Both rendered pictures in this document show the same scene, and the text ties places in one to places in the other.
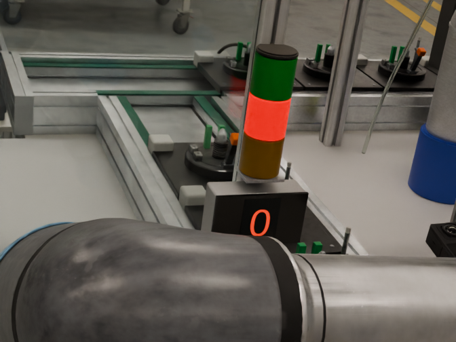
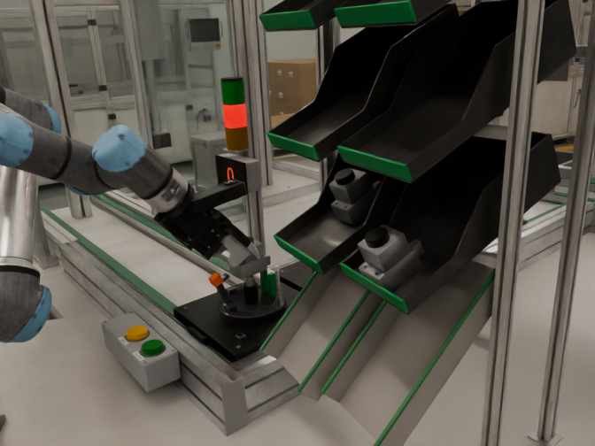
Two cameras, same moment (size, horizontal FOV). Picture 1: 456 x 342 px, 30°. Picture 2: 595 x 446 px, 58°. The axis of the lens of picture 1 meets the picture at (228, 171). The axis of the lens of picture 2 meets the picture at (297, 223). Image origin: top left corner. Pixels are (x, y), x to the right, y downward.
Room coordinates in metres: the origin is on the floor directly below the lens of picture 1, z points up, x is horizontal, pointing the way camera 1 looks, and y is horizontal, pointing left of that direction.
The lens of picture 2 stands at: (0.74, -1.24, 1.51)
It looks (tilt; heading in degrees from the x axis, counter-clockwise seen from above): 20 degrees down; 74
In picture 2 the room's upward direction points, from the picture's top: 3 degrees counter-clockwise
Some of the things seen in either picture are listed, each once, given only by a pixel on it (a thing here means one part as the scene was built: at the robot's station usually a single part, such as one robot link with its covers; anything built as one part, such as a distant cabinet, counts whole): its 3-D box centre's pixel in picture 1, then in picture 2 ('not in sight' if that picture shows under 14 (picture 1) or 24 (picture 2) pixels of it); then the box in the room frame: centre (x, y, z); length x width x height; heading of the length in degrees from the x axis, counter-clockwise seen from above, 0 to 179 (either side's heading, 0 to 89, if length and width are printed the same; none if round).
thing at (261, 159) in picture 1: (261, 152); (236, 137); (0.95, -0.04, 1.28); 0.05 x 0.05 x 0.05
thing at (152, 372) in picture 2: not in sight; (139, 348); (0.68, -0.26, 0.93); 0.21 x 0.07 x 0.06; 112
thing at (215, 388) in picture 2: not in sight; (132, 310); (0.67, -0.06, 0.91); 0.89 x 0.06 x 0.11; 112
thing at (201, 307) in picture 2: not in sight; (252, 312); (0.91, -0.26, 0.96); 0.24 x 0.24 x 0.02; 22
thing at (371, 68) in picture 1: (404, 60); not in sight; (2.44, -0.47, 1.01); 0.24 x 0.24 x 0.13; 22
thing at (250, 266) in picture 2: not in sight; (251, 254); (0.92, -0.25, 1.09); 0.08 x 0.04 x 0.07; 22
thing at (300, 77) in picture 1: (329, 58); not in sight; (2.35, -0.24, 1.01); 0.24 x 0.24 x 0.13; 22
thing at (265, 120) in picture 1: (267, 114); (235, 115); (0.95, -0.04, 1.33); 0.05 x 0.05 x 0.05
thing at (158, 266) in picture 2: not in sight; (194, 284); (0.82, 0.03, 0.91); 0.84 x 0.28 x 0.10; 112
